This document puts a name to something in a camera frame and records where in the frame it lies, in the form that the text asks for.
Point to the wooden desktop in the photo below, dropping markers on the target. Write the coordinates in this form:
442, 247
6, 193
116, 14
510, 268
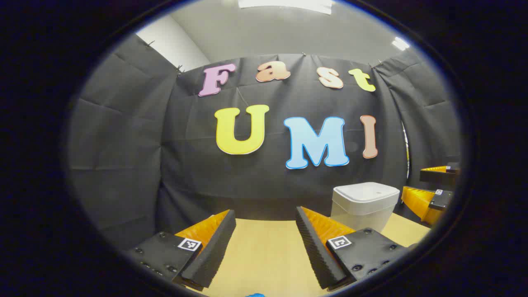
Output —
264, 255

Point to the small ceiling light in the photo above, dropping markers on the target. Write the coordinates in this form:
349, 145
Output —
400, 43

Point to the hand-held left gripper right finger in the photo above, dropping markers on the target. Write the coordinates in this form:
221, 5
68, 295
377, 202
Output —
315, 247

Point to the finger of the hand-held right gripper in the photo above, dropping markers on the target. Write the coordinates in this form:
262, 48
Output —
439, 175
420, 202

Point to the grey desktop garbage bin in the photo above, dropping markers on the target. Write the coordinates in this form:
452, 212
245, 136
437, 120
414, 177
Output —
363, 202

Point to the long ceiling light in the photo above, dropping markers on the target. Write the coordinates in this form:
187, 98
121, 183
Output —
284, 4

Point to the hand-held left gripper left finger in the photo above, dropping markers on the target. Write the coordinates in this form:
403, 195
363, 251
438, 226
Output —
214, 251

